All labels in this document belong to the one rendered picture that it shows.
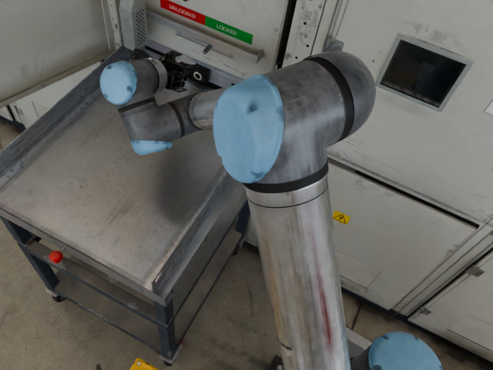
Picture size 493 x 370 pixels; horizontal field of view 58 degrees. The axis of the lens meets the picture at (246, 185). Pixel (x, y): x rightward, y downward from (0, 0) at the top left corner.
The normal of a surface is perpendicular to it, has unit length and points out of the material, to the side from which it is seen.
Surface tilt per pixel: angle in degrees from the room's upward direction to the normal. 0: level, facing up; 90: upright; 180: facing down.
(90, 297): 0
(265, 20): 90
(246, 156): 82
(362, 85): 39
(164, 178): 0
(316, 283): 57
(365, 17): 90
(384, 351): 7
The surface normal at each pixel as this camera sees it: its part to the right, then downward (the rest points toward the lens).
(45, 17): 0.71, 0.62
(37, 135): 0.89, 0.43
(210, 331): 0.11, -0.57
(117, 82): -0.36, 0.24
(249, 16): -0.44, 0.70
